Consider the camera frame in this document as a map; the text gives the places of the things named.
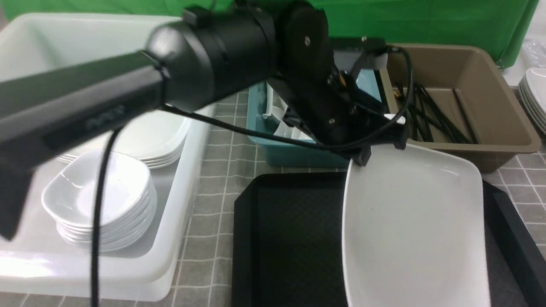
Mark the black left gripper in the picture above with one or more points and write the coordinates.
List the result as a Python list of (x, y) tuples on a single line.
[(319, 84)]

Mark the large white square plate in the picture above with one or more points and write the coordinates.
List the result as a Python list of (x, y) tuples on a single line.
[(414, 231)]

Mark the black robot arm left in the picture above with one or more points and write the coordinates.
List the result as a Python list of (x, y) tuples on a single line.
[(186, 65)]

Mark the white spoons pile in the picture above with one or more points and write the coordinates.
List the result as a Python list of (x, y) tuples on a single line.
[(276, 114)]

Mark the teal plastic bin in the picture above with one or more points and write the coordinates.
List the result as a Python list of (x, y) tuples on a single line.
[(279, 154)]

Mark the black chopsticks in bin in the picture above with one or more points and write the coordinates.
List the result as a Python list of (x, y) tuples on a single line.
[(425, 113)]

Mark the black serving tray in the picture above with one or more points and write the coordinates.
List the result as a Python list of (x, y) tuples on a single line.
[(287, 245)]

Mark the brown plastic bin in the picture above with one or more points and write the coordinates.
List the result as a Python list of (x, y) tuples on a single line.
[(469, 89)]

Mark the stack of white square plates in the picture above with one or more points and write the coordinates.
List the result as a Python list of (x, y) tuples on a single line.
[(156, 138)]

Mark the green cloth backdrop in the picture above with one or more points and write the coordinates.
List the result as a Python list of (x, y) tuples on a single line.
[(496, 26)]

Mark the white plates stack right edge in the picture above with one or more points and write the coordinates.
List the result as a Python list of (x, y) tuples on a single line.
[(532, 93)]

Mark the grey checked tablecloth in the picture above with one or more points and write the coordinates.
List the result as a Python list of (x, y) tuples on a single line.
[(202, 274)]

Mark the stack of white bowls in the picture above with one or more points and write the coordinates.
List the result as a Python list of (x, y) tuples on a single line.
[(128, 207)]

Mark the large white plastic tub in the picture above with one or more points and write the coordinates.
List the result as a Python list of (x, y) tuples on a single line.
[(37, 261)]

